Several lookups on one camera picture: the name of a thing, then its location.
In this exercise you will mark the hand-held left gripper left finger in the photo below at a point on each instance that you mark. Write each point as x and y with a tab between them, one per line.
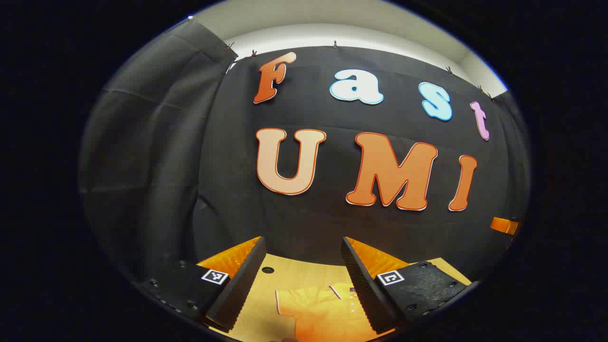
237	289

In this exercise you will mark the orange T-shirt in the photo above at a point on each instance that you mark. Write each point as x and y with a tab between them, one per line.
323	313

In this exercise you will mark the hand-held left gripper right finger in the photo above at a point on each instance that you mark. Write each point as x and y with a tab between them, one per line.
363	289

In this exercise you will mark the black backdrop cloth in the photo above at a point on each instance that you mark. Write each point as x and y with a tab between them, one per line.
323	228

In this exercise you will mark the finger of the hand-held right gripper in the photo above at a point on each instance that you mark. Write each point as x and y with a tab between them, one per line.
504	226

